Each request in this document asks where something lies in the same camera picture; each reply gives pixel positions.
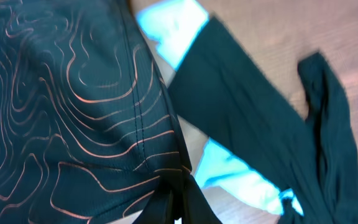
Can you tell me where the black orange patterned jersey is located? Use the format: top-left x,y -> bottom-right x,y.
0,0 -> 218,223

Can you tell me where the light blue shirt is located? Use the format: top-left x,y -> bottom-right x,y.
136,0 -> 303,215

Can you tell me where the plain black garment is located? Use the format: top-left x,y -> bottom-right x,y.
168,17 -> 358,224

